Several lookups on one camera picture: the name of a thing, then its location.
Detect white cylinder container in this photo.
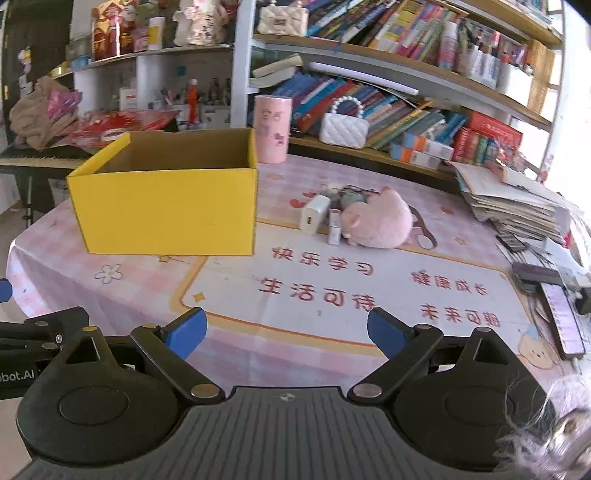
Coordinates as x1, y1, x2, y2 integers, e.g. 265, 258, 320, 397
147, 17, 165, 51

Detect white quilted pearl-handle handbag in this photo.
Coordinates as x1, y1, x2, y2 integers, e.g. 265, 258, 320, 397
320, 96, 370, 149

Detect yellow cardboard box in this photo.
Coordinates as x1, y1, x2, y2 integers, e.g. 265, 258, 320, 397
66, 128, 259, 257

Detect row of colourful leaning books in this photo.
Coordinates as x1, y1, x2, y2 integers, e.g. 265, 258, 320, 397
290, 73, 468, 151

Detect piano keyboard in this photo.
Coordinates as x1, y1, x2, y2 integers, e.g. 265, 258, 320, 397
0, 143, 101, 170

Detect stack of papers and notebooks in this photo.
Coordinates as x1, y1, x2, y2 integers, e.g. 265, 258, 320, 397
449, 161, 574, 246

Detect red paper decorations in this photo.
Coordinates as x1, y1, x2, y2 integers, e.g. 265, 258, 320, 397
59, 110, 181, 149

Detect grey metal bottle opener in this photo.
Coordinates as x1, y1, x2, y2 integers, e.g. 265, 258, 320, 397
408, 208, 439, 250

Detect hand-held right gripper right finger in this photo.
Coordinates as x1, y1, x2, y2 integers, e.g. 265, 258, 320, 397
346, 307, 520, 407

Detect cream quilted handbag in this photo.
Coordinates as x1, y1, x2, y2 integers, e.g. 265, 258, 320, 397
256, 0, 310, 38

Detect blue-grey toy truck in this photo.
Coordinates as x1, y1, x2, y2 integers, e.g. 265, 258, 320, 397
336, 185, 373, 212

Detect pink plush pig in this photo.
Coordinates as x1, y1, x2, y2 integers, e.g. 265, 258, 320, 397
341, 188, 414, 249

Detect wooden bookshelf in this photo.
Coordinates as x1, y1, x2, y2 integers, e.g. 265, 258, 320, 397
230, 0, 570, 185

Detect pink printed table mat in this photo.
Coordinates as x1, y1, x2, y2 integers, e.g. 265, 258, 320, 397
9, 154, 579, 418

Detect red santa pen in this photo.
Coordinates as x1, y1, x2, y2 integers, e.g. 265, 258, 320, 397
187, 78, 199, 126

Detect white fluffy cloth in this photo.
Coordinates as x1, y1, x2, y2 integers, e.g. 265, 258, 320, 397
501, 373, 591, 480

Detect row of upright shelf books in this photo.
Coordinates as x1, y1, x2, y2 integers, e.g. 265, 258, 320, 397
305, 0, 527, 71

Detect white rolled paper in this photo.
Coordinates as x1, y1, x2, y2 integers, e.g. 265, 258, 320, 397
308, 62, 421, 96

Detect pen holder with pens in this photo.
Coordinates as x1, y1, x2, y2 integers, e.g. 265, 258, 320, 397
159, 78, 232, 126

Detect pink cartoon cylinder cup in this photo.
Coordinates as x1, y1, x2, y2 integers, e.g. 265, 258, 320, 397
253, 95, 293, 164

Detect clear plastic toy pack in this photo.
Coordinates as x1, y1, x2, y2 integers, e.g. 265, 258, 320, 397
493, 142, 528, 172

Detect white charger adapter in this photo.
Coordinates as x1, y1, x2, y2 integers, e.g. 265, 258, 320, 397
300, 195, 332, 234

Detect orange and white box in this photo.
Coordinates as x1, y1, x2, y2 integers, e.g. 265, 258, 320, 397
401, 131, 456, 160
390, 143, 443, 171

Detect brown plush cloth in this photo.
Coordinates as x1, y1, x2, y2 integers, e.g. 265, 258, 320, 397
8, 76, 82, 150

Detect dark flat case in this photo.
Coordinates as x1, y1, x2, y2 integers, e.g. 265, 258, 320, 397
512, 262, 565, 292

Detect small white plug adapter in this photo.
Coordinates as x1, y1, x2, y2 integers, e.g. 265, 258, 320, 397
327, 209, 344, 246

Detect pale plush toy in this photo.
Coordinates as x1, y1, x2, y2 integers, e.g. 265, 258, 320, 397
172, 0, 237, 46

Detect pile of lying books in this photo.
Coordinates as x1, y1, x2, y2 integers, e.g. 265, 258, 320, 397
250, 54, 304, 87

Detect smartphone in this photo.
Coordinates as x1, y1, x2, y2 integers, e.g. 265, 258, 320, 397
539, 281, 587, 360

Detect white shelf unit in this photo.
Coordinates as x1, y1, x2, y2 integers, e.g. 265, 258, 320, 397
68, 44, 232, 131

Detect row of red books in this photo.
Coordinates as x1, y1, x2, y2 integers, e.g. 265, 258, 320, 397
454, 111, 525, 165

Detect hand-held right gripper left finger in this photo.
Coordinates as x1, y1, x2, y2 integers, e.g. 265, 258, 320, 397
60, 307, 227, 407

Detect white pen holders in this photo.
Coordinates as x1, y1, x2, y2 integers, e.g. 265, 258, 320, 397
462, 46, 537, 94

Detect bamboo scroll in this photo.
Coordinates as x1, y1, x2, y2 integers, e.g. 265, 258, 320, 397
526, 41, 556, 114

